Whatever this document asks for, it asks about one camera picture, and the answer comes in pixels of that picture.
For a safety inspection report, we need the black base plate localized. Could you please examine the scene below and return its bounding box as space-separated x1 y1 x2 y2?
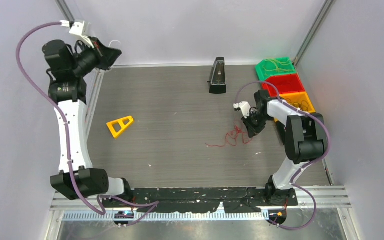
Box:
118 187 298 214

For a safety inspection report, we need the green plastic bin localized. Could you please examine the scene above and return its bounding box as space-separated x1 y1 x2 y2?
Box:
255 57 297 81

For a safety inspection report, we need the black metronome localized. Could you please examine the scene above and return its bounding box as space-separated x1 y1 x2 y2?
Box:
208 56 227 94

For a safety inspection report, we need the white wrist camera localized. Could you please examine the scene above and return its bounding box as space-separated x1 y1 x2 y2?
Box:
233 101 252 119
59 20 95 49

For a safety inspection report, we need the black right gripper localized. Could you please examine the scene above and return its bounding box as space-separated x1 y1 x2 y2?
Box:
242 110 273 138

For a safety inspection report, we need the red plastic bin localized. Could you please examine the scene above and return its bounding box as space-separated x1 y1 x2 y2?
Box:
261 73 306 97

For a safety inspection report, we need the yellow cable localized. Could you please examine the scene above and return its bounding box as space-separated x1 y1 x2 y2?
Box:
264 56 296 74

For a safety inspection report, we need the black plastic bin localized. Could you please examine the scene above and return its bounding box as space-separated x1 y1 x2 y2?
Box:
275 121 286 145

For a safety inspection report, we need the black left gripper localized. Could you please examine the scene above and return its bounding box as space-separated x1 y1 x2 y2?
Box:
72 36 123 77

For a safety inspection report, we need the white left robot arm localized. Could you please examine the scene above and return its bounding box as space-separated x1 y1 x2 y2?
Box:
42 37 134 207

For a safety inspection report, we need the brown cable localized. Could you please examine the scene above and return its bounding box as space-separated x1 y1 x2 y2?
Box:
288 100 312 113

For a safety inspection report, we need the yellow triangular plastic piece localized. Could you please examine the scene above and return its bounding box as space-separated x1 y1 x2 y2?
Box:
106 115 135 139

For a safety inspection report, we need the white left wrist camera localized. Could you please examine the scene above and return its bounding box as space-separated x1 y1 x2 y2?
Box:
59 20 95 49

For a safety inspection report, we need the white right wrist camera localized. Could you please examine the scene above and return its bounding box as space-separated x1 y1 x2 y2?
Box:
233 101 252 119

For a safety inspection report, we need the red cable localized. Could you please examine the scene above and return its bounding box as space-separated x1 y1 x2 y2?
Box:
205 119 254 149

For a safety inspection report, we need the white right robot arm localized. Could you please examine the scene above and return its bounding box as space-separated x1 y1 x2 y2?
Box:
233 89 328 205

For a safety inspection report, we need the yellow plastic bin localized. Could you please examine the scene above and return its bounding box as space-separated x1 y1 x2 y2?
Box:
280 91 316 113

